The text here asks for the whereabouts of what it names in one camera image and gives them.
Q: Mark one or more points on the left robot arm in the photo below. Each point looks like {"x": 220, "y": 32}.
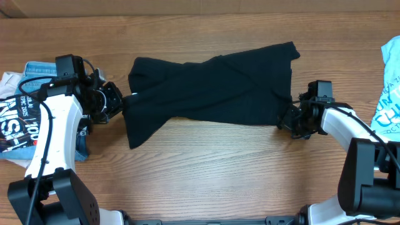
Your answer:
{"x": 51, "y": 191}

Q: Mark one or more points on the black t-shirt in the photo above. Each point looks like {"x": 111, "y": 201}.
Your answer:
{"x": 250, "y": 88}

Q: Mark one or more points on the blue denim jeans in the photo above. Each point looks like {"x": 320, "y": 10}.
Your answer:
{"x": 34, "y": 70}

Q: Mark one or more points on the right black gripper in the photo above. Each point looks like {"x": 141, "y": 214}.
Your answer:
{"x": 287, "y": 122}

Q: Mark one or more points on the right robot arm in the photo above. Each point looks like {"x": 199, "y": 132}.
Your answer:
{"x": 368, "y": 189}

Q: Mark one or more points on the beige folded garment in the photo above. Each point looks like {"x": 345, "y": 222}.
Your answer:
{"x": 7, "y": 82}

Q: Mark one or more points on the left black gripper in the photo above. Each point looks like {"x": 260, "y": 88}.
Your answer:
{"x": 117, "y": 100}

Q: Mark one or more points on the black printed sports jersey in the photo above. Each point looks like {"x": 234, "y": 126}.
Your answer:
{"x": 18, "y": 122}

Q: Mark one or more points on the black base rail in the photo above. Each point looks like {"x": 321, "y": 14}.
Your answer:
{"x": 212, "y": 222}

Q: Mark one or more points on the light blue printed t-shirt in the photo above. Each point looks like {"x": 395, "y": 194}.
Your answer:
{"x": 386, "y": 119}

